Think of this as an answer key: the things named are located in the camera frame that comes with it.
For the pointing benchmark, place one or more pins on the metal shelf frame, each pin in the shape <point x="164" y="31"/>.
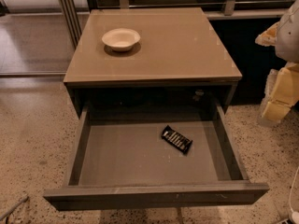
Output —
<point x="187" y="0"/>

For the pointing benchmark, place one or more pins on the open grey top drawer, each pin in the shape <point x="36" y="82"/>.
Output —
<point x="120" y="161"/>

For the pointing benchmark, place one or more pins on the black rxbar chocolate bar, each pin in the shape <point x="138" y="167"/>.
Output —
<point x="176" y="140"/>

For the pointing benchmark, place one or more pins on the brown cabinet with glass top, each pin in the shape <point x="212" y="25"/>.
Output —
<point x="178" y="47"/>

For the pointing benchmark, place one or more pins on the white ceramic bowl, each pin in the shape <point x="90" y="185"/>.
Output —
<point x="121" y="39"/>

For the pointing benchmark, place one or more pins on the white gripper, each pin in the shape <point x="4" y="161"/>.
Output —
<point x="289" y="36"/>

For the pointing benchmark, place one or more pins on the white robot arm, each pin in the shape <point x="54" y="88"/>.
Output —
<point x="287" y="40"/>

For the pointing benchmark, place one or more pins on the grey rod on floor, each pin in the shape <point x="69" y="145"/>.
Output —
<point x="13" y="207"/>

